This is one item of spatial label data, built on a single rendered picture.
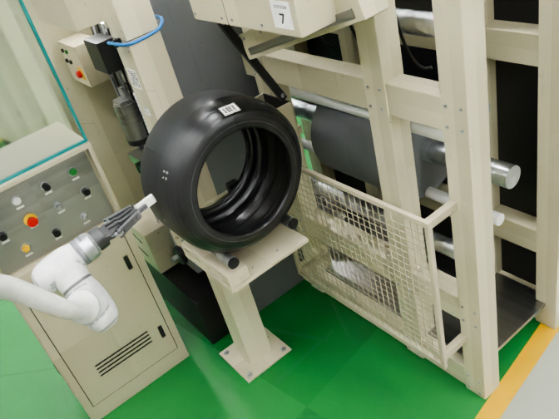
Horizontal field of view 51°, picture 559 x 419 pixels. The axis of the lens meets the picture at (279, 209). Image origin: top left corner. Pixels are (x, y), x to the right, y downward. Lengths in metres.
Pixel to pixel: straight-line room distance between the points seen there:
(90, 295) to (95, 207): 0.84
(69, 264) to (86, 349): 1.02
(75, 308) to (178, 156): 0.55
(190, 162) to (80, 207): 0.84
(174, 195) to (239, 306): 0.97
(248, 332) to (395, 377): 0.70
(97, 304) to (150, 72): 0.83
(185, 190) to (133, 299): 1.04
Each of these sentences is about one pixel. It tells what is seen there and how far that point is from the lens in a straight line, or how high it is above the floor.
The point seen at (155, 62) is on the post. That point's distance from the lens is 2.18.
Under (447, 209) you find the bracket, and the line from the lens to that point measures 2.01.
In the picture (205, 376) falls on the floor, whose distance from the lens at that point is 3.05.
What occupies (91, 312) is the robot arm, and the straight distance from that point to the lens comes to 1.85.
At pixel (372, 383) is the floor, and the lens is 2.79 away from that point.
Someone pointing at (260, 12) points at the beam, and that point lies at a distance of 1.83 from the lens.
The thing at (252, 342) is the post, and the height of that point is 0.14.
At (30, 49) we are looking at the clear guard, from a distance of 2.39.
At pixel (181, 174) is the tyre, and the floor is 1.31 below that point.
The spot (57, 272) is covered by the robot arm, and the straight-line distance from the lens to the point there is 1.90.
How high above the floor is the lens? 2.17
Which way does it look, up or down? 33 degrees down
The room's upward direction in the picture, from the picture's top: 16 degrees counter-clockwise
